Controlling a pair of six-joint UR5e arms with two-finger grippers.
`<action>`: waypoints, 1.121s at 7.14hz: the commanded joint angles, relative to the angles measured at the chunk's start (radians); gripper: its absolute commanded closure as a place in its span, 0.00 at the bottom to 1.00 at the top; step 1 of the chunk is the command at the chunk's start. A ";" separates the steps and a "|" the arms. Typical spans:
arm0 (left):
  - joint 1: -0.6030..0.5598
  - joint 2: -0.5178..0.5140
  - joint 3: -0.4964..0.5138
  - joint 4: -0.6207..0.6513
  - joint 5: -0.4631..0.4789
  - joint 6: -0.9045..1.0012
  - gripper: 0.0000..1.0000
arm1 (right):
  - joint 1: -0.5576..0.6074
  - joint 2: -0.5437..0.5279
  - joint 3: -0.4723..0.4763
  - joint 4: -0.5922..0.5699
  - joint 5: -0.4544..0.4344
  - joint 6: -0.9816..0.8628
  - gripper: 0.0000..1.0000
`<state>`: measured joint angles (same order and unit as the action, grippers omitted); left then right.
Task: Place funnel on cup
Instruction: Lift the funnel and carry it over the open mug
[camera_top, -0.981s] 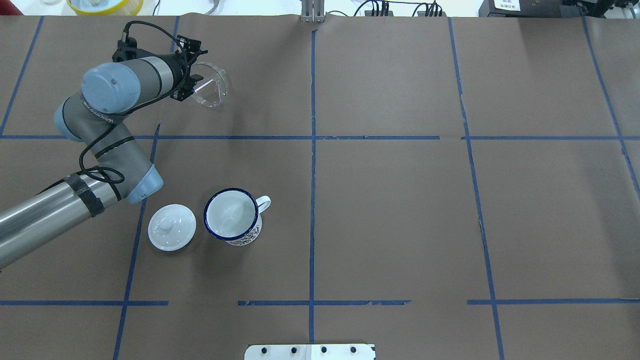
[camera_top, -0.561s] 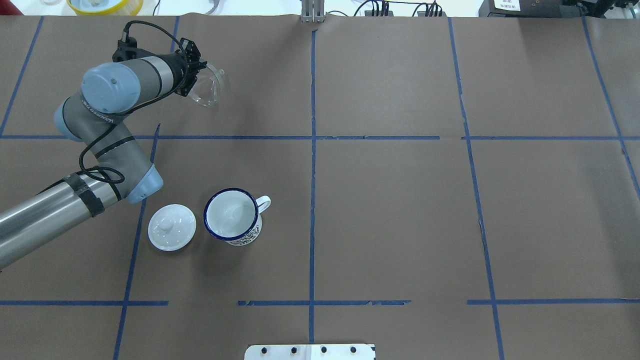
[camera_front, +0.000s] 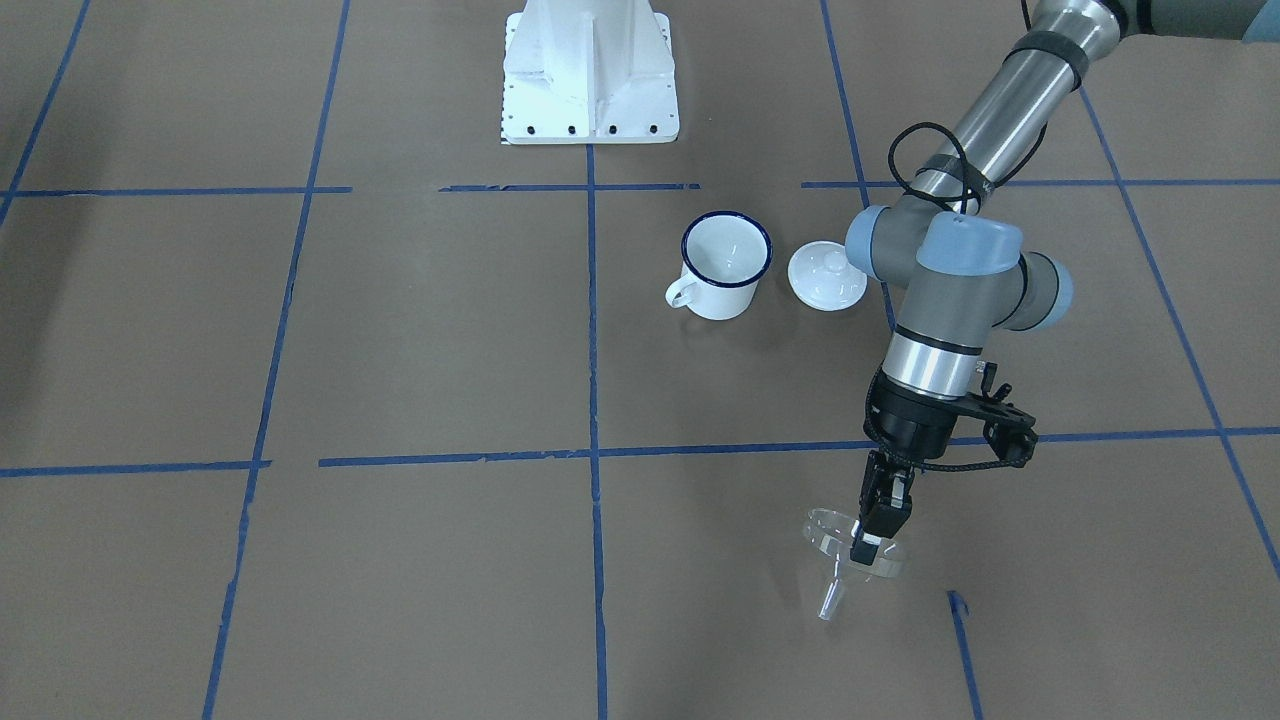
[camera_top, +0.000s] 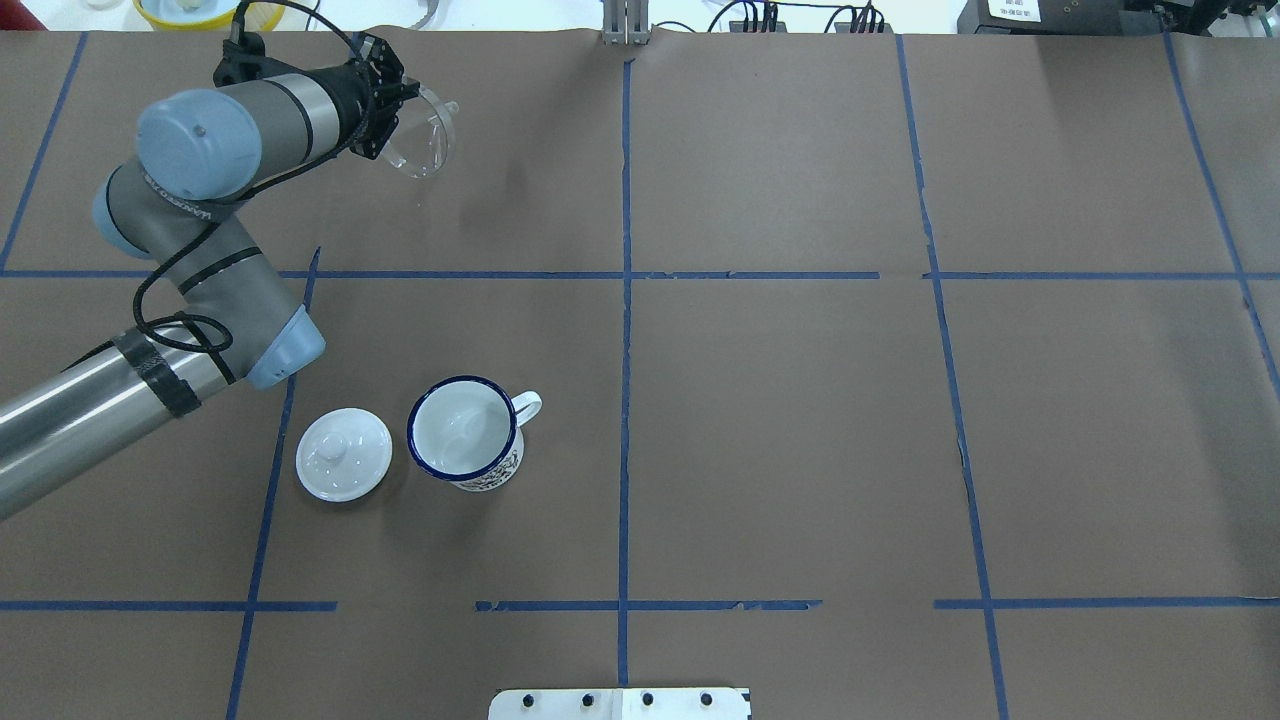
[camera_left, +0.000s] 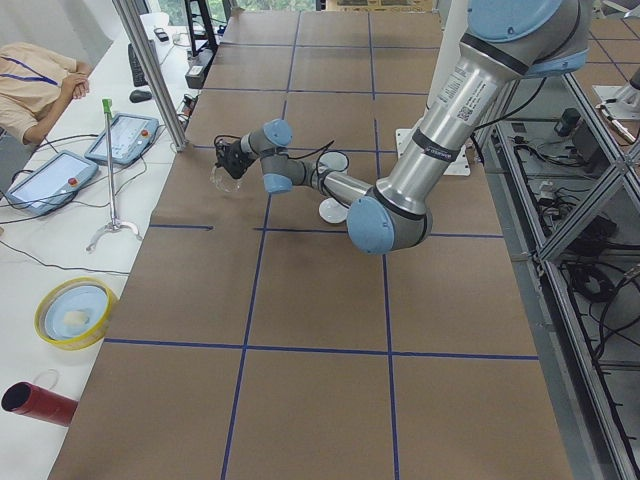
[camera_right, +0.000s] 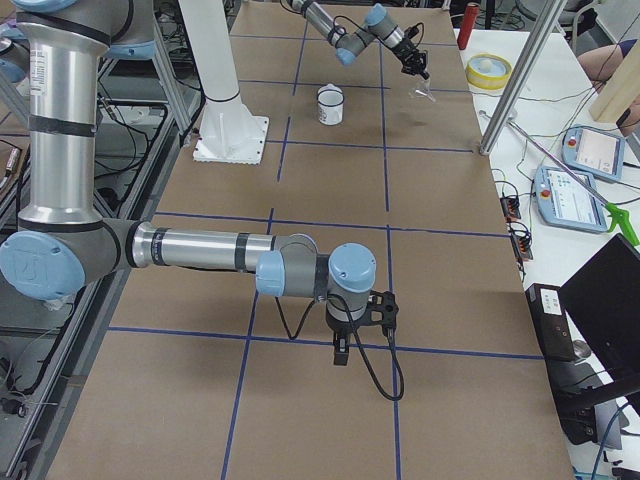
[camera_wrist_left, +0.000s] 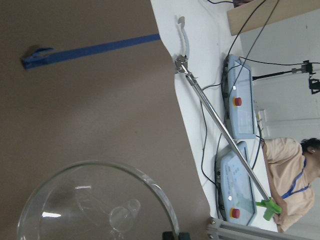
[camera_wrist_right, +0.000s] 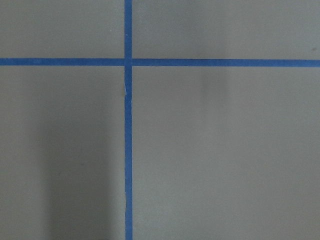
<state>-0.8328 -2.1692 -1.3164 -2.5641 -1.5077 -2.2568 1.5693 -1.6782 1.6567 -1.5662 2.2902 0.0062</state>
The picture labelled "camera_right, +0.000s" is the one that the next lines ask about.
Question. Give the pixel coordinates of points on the reacher grabber tool green handle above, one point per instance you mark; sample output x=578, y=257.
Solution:
x=619, y=216

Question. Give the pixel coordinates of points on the yellow bowl with blue plate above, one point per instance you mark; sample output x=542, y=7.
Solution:
x=488, y=71

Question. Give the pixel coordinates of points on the red cylinder tube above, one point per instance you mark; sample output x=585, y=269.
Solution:
x=468, y=22

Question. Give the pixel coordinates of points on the black box device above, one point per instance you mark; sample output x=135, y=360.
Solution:
x=550, y=322

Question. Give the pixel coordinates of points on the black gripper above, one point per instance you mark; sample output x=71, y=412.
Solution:
x=407, y=53
x=341, y=331

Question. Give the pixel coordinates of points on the teach pendant near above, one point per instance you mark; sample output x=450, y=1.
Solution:
x=563, y=203

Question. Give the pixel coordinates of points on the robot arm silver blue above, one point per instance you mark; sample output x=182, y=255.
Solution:
x=378, y=25
x=63, y=243

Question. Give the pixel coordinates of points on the teach pendant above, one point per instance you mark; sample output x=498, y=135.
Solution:
x=594, y=151
x=563, y=203

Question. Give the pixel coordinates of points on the clear plastic funnel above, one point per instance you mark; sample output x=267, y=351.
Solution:
x=422, y=90

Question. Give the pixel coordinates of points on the aluminium frame post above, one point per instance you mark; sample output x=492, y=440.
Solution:
x=527, y=59

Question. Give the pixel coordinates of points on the black laptop monitor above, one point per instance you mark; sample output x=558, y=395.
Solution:
x=602, y=300

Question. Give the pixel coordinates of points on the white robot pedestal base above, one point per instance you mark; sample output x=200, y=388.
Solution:
x=228, y=132

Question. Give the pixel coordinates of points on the teach pendant far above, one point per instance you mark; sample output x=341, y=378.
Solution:
x=594, y=151

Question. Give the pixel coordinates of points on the white enamel mug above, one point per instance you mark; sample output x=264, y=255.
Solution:
x=330, y=103

